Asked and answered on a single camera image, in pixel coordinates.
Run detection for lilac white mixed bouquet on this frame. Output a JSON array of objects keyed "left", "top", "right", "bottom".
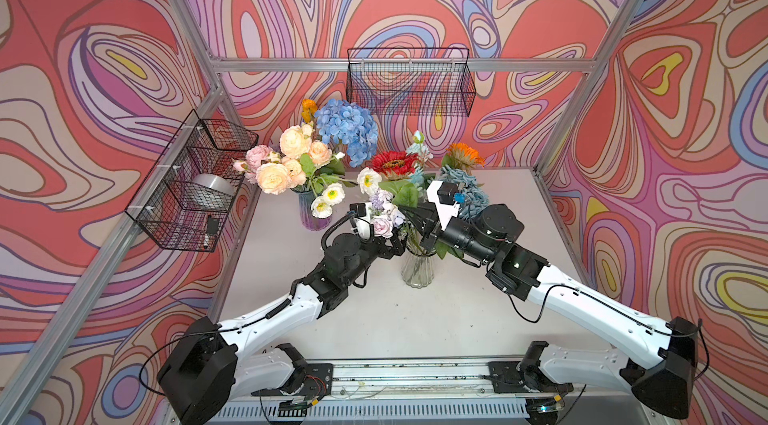
[{"left": 362, "top": 189, "right": 406, "bottom": 239}]

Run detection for clear ribbed glass vase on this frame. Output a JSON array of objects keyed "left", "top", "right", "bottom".
[{"left": 401, "top": 229, "right": 436, "bottom": 289}]

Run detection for teal white bouquet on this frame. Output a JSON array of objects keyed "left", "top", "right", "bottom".
[{"left": 434, "top": 166, "right": 490, "bottom": 223}]

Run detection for pale blue rose stem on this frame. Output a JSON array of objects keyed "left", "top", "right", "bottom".
[{"left": 406, "top": 130, "right": 434, "bottom": 188}]

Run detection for white yellow-centred poppy stem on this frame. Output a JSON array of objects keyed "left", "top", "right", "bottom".
[{"left": 310, "top": 167, "right": 382, "bottom": 219}]

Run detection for orange gerbera flower stem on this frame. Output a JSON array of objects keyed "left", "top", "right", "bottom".
[{"left": 441, "top": 143, "right": 485, "bottom": 173}]

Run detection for blue purple glass vase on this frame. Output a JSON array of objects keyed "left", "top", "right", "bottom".
[{"left": 297, "top": 189, "right": 333, "bottom": 232}]

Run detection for peach rose flower stem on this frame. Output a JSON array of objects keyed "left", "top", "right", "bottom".
[{"left": 244, "top": 140, "right": 339, "bottom": 195}]

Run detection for blue hydrangea flower stem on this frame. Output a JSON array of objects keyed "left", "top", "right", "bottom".
[{"left": 315, "top": 99, "right": 379, "bottom": 167}]

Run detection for cream rose flower stem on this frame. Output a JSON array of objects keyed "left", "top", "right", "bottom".
[{"left": 279, "top": 123, "right": 313, "bottom": 160}]

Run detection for orange poppy flower stem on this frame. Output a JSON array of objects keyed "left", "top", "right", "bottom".
[{"left": 301, "top": 99, "right": 318, "bottom": 124}]

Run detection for red sunflower stem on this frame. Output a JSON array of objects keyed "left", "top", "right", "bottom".
[{"left": 371, "top": 151, "right": 419, "bottom": 207}]

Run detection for pink rose flower stem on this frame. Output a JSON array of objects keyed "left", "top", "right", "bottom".
[{"left": 232, "top": 145, "right": 281, "bottom": 174}]

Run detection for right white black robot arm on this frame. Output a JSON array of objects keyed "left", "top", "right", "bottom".
[{"left": 405, "top": 203, "right": 701, "bottom": 420}]

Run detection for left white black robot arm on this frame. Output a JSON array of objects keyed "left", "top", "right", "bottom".
[{"left": 156, "top": 233, "right": 405, "bottom": 424}]

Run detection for small black device in basket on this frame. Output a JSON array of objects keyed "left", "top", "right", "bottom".
[{"left": 205, "top": 214, "right": 220, "bottom": 237}]

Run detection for white tape roll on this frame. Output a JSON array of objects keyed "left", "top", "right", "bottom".
[{"left": 192, "top": 173, "right": 236, "bottom": 199}]

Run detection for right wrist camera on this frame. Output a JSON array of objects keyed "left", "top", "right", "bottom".
[{"left": 426, "top": 180, "right": 460, "bottom": 231}]

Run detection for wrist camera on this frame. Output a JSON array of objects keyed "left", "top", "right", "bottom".
[
  {"left": 349, "top": 203, "right": 372, "bottom": 241},
  {"left": 426, "top": 180, "right": 460, "bottom": 231}
]

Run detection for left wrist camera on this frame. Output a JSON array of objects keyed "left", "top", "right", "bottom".
[{"left": 349, "top": 203, "right": 372, "bottom": 241}]

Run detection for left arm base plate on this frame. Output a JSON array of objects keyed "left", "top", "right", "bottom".
[{"left": 250, "top": 362, "right": 334, "bottom": 398}]

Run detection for black wire basket back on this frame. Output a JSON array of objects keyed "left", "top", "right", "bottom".
[{"left": 346, "top": 45, "right": 476, "bottom": 117}]

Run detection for black wire basket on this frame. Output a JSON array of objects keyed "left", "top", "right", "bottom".
[
  {"left": 125, "top": 111, "right": 259, "bottom": 252},
  {"left": 346, "top": 45, "right": 476, "bottom": 117}
]

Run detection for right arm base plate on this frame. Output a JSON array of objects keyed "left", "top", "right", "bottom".
[{"left": 486, "top": 361, "right": 574, "bottom": 395}]

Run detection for black wire basket left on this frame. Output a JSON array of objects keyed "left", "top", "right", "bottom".
[{"left": 125, "top": 111, "right": 259, "bottom": 252}]

